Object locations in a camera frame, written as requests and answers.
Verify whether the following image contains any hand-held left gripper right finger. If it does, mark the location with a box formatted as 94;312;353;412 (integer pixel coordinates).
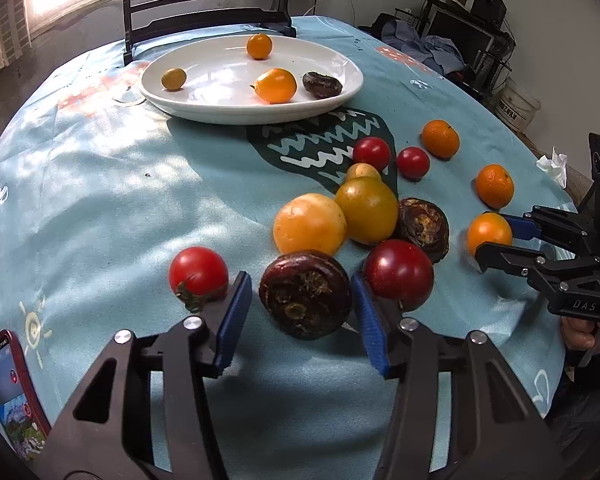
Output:
350;273;566;480

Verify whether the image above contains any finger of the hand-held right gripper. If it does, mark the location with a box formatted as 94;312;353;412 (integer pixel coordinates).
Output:
474;242;600;302
486;204;600;257

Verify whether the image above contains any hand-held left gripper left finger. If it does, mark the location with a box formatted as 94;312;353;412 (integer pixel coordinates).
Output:
32;270;254;480

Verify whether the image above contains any smooth orange fruit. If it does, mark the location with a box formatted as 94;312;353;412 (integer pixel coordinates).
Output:
466;212;514;259

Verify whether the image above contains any dark water chestnut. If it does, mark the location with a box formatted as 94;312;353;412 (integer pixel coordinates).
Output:
393;197;451;264
258;250;352;339

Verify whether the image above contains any white oval plate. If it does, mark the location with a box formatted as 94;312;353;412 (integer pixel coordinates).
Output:
139;35;365;126

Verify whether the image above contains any person's right forearm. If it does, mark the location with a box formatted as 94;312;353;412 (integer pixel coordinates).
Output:
547;320;600;463

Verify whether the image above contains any person's right hand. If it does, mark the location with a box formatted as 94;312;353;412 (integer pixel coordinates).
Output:
560;316;599;354

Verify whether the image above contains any orange mandarin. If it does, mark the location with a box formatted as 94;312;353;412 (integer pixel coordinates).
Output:
475;163;515;210
421;119;461;160

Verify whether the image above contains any red tomato with stem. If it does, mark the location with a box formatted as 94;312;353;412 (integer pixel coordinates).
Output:
168;246;230;314

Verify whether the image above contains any large dark red tomato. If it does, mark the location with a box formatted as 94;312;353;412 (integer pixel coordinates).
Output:
362;239;435;312

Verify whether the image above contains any white crumpled tissue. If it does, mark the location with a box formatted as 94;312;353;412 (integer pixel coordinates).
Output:
535;147;570;189

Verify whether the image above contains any large yellow-green fruit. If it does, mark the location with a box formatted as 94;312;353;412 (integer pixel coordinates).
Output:
334;176;400;246

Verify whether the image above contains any large yellow-orange fruit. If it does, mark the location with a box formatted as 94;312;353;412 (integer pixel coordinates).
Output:
272;193;349;257

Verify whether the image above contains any white plastic bucket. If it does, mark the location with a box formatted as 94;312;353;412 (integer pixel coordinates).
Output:
494;77;542;128

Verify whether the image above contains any red cherry tomato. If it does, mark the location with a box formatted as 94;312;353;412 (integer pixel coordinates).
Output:
352;136;392;172
396;146;431;181

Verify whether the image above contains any small yellow fruit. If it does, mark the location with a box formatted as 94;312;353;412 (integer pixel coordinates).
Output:
345;162;383;184

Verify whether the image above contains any light blue printed tablecloth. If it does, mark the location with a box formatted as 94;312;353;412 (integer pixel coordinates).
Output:
0;14;582;480

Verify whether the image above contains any black computer monitor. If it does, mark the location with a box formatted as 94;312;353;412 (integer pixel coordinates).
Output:
429;9;497;67

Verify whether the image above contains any blue clothes pile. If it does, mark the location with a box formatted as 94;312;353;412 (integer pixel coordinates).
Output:
371;12;467;75

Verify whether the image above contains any black box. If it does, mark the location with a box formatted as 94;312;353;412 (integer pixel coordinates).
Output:
471;0;509;25

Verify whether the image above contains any red smartphone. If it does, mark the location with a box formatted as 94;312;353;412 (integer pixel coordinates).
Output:
0;329;52;462

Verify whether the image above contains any large orange kumquat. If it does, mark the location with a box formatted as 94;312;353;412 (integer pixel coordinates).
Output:
250;68;298;105

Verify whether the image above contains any dark brown chestnut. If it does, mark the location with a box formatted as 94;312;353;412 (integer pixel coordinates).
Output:
302;71;343;97

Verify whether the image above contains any green olive fruit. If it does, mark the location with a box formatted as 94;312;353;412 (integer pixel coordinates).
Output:
160;68;187;92

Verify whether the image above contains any small round orange kumquat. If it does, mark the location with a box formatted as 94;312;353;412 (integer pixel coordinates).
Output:
246;33;273;60

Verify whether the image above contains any black wooden chair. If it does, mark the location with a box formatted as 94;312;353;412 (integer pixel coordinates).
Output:
122;0;299;67

